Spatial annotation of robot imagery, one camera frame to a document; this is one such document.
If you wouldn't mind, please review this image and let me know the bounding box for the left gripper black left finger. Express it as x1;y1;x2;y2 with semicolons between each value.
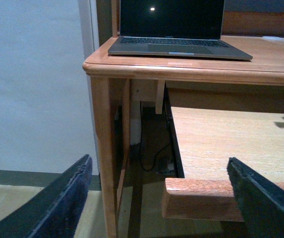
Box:
0;154;92;238

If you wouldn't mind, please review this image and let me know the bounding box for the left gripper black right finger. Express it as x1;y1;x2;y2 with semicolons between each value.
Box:
227;157;284;238

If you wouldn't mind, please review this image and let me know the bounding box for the wooden keyboard tray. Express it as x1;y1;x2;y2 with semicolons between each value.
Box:
162;87;284;221

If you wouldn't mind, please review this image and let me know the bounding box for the wooden desk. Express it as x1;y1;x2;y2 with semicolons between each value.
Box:
83;0;284;238

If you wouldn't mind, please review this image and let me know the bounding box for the grey laptop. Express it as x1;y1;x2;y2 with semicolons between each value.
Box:
108;0;253;60

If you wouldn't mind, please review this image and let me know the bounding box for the black floor cable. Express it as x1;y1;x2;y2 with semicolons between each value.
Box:
139;100;172;172

